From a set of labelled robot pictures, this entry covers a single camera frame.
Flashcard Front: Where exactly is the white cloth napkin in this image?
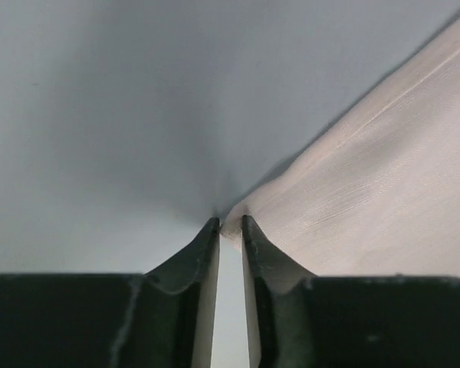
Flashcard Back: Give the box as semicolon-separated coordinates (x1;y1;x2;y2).
222;17;460;277

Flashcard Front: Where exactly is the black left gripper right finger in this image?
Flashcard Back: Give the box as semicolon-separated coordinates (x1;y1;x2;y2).
241;215;460;367

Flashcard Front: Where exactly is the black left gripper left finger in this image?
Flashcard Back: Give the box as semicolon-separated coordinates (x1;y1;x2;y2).
0;218;219;367

